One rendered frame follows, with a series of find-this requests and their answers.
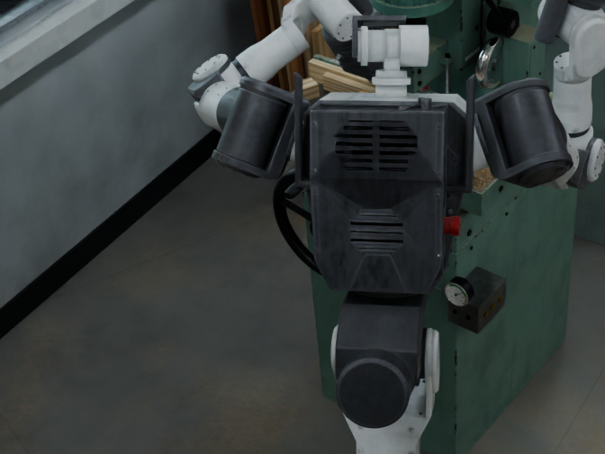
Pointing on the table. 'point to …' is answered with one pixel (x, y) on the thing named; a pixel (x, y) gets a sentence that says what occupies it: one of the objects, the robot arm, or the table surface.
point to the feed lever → (501, 20)
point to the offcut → (310, 89)
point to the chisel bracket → (438, 47)
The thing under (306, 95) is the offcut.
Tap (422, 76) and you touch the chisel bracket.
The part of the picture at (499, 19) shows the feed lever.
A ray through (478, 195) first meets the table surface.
